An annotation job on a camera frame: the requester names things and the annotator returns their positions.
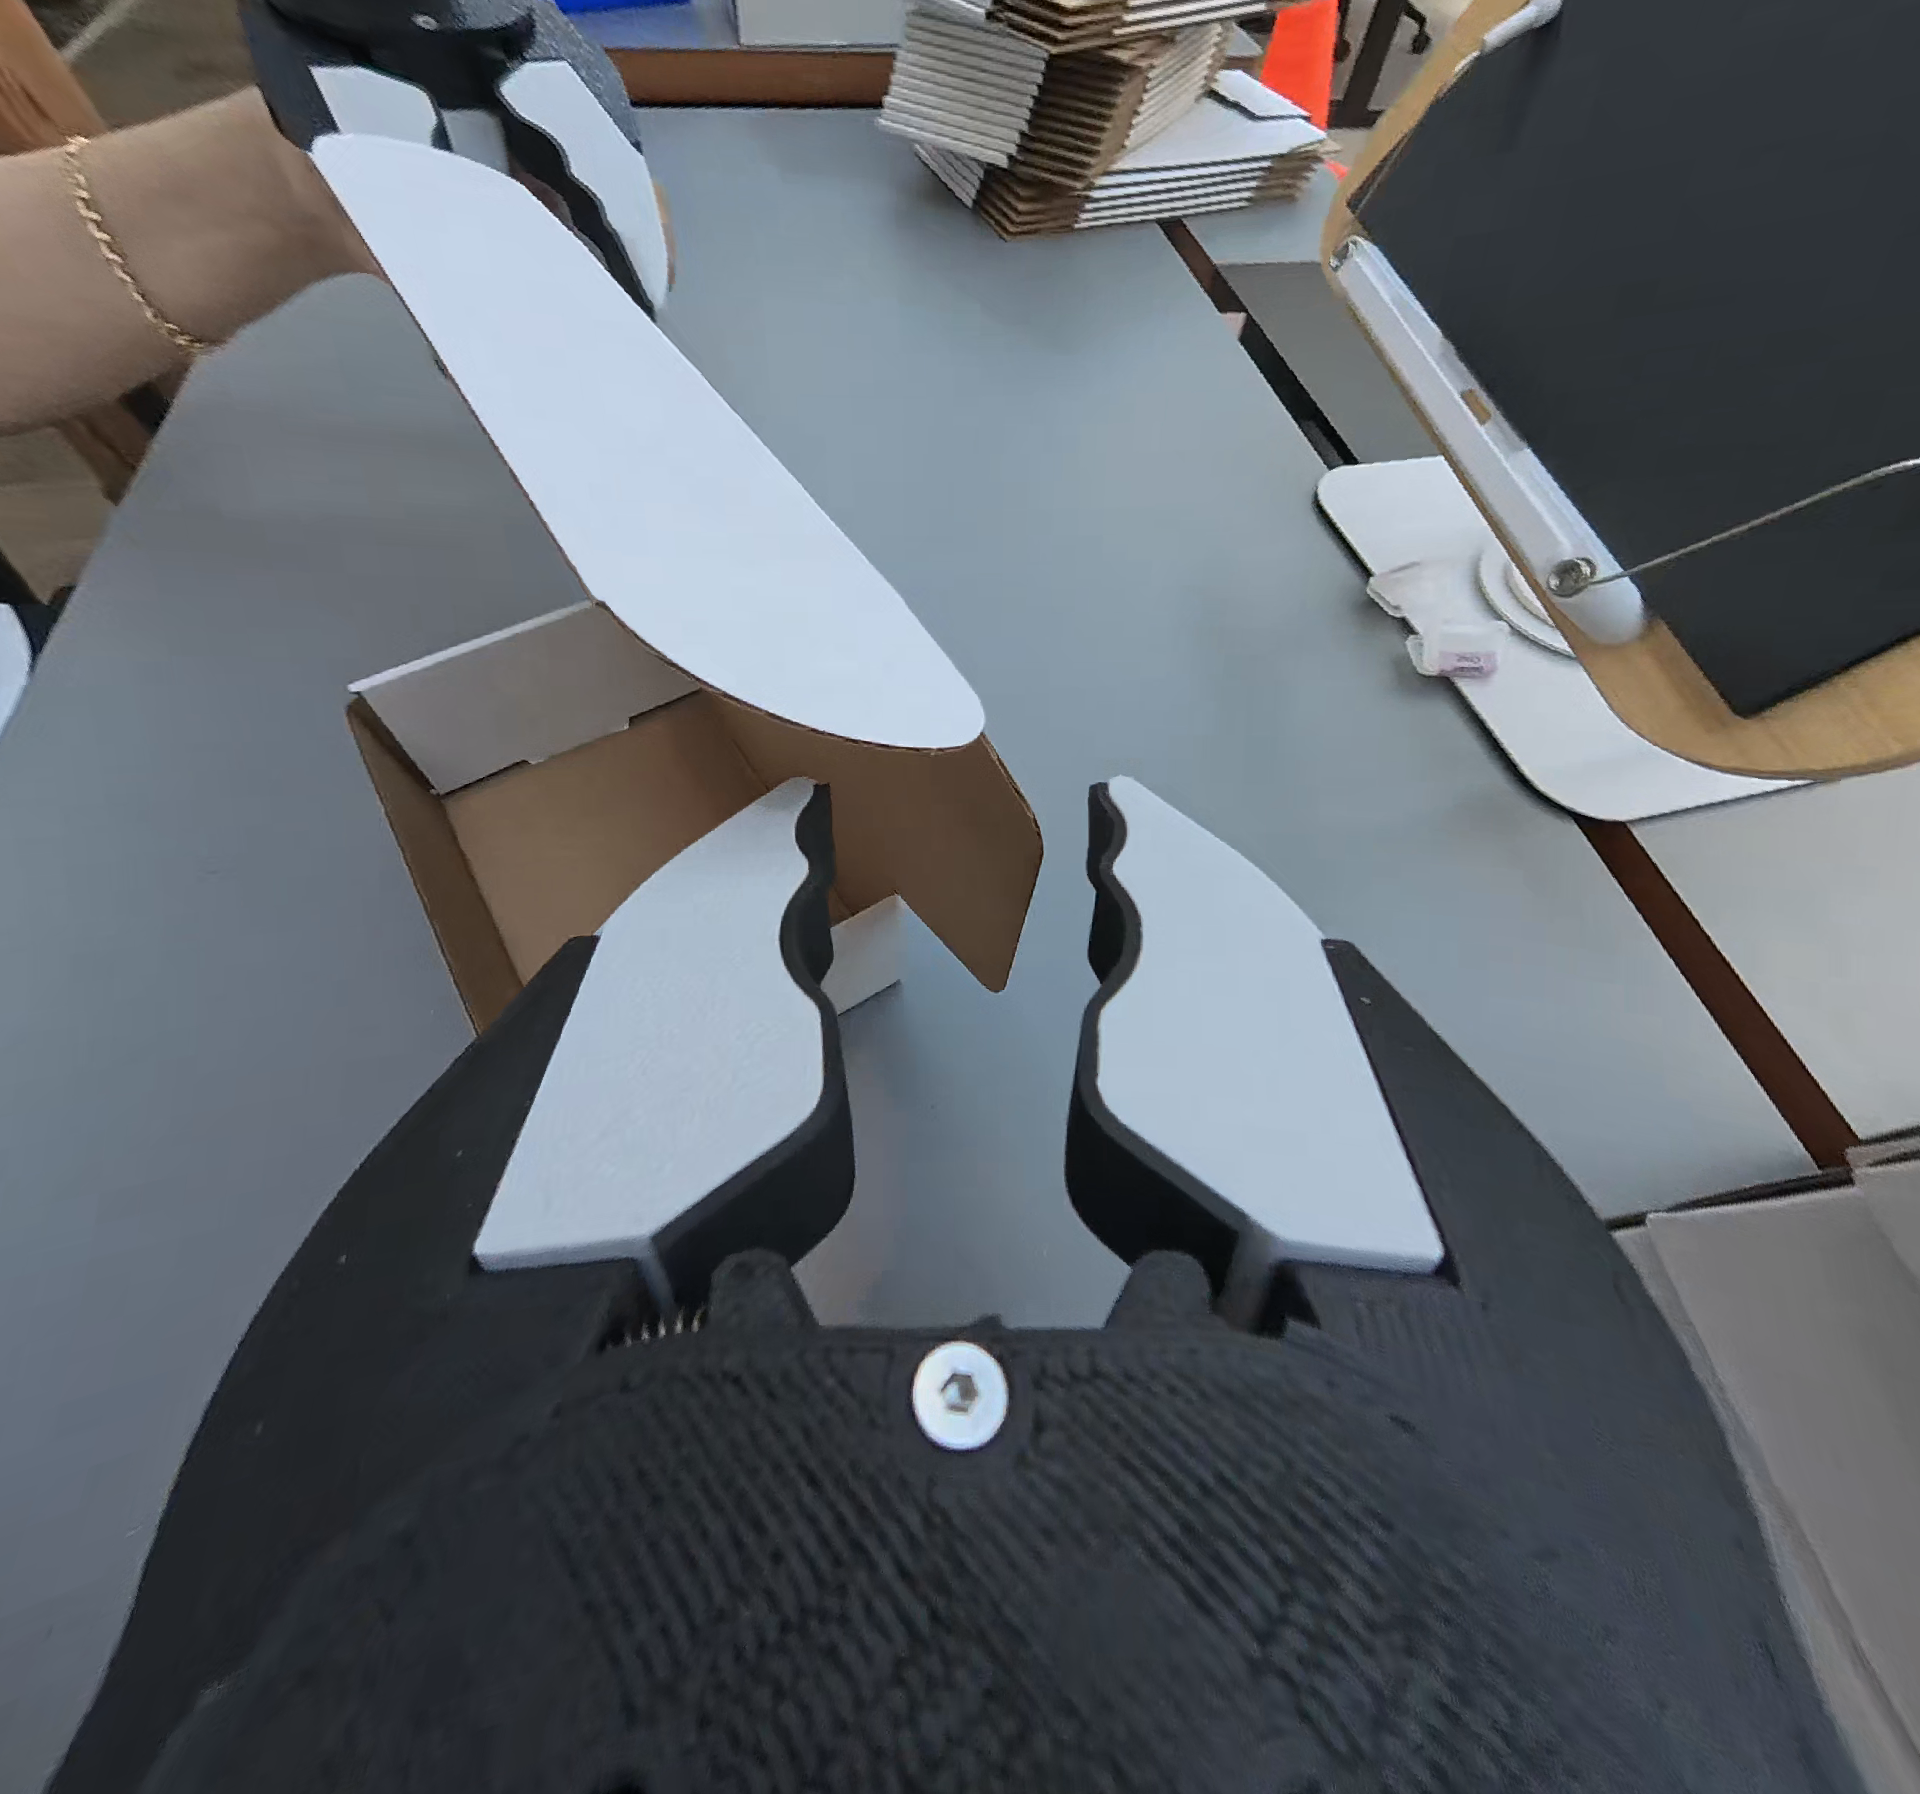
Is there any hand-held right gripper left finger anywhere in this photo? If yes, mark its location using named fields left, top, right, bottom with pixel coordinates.
left=471, top=778, right=861, bottom=1321

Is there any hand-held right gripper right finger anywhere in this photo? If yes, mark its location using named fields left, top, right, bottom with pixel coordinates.
left=1065, top=776, right=1448, bottom=1338

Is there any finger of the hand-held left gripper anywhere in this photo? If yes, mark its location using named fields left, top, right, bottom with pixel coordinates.
left=493, top=57, right=672, bottom=319
left=307, top=63, right=456, bottom=153

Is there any white cardboard box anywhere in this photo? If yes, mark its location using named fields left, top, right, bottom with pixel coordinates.
left=307, top=130, right=1047, bottom=1040

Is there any person's left forearm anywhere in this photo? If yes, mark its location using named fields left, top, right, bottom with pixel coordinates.
left=0, top=82, right=384, bottom=441

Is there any pile of flat cardboard sheets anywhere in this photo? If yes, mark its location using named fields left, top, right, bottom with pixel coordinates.
left=876, top=0, right=1341, bottom=242

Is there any stack of white boxes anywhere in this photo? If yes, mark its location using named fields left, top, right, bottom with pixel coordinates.
left=1608, top=1150, right=1920, bottom=1794

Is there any orange traffic cone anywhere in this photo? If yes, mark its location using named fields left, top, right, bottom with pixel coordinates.
left=1258, top=0, right=1355, bottom=133

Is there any wooden book stand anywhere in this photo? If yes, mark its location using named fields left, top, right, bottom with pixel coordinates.
left=1315, top=0, right=1920, bottom=822

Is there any gold chain bracelet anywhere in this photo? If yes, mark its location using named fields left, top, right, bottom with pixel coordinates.
left=60, top=134, right=213, bottom=356

